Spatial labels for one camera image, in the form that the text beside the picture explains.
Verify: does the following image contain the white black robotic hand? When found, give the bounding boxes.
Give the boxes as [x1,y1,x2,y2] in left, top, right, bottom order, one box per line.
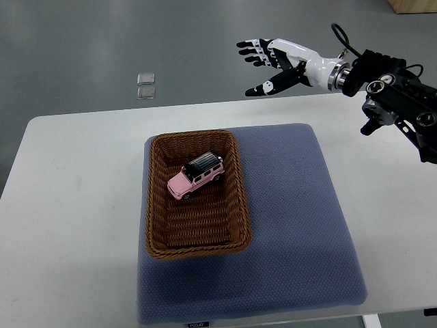
[236,38,350,96]

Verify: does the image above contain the pink toy car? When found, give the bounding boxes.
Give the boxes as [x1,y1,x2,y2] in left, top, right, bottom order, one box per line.
[167,151,225,200]

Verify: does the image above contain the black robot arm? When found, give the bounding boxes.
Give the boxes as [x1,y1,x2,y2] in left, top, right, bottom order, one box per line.
[335,50,436,164]

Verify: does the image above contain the brown wicker basket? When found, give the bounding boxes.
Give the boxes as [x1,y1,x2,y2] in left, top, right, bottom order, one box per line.
[142,130,251,260]

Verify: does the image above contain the wooden box corner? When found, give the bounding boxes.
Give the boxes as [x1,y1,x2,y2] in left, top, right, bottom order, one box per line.
[388,0,437,14]

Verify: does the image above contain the upper silver floor plate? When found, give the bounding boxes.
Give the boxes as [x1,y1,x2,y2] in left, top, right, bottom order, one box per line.
[137,72,155,85]

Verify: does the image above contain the silver floor plate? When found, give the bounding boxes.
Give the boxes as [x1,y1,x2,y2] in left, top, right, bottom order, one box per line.
[137,72,155,85]
[137,86,156,100]

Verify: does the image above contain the lower silver floor plate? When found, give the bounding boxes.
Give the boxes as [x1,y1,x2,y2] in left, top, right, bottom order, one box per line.
[137,86,156,100]

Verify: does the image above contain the blue-grey cushion mat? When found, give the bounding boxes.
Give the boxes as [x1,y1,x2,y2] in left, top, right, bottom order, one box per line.
[137,124,367,325]

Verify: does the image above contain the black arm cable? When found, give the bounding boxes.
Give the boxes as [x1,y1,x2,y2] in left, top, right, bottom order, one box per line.
[330,23,424,76]

